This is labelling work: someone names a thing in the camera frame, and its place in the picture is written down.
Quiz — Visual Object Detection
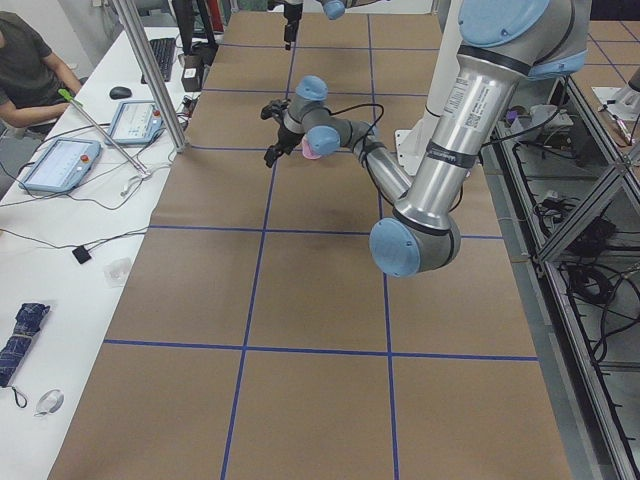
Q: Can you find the pink mesh pen holder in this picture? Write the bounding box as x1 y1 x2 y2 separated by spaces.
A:
301 137 322 160

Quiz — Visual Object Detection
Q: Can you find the black keyboard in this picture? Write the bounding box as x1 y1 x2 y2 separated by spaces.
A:
149 37 176 82

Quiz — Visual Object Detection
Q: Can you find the far blue teach pendant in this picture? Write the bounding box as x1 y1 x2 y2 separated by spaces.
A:
105 100 164 146

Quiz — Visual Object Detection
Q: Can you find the blue teach pendant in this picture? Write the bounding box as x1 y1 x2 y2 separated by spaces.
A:
105 100 164 146
18 138 102 193

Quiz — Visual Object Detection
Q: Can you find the black computer mouse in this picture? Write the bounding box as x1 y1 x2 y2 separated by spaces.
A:
109 86 132 100

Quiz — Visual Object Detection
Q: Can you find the clear plastic bag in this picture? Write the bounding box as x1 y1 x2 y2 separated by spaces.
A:
103 257 132 287

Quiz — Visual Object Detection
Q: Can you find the near blue teach pendant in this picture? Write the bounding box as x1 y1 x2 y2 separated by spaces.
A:
18 138 102 193

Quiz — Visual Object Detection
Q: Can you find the diagonal metal rod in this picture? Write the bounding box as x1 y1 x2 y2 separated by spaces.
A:
58 88 151 179

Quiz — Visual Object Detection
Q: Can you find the small black square device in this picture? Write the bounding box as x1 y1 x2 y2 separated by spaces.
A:
72 245 92 265

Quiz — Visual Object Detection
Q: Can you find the person in dark shirt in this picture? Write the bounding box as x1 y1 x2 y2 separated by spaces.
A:
1 11 82 133

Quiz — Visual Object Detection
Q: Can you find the folded blue umbrella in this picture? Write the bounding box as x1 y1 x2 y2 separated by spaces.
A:
1 303 51 409

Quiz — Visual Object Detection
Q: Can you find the clear oval tape dispenser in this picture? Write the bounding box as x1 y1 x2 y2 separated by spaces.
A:
34 389 65 417

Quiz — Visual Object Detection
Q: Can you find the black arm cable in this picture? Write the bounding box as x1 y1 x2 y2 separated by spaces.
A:
329 102 386 151

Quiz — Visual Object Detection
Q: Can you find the aluminium frame post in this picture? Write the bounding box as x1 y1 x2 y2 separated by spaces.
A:
113 0 187 153

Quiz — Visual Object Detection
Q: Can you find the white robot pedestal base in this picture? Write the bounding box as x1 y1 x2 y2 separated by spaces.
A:
394 0 503 179

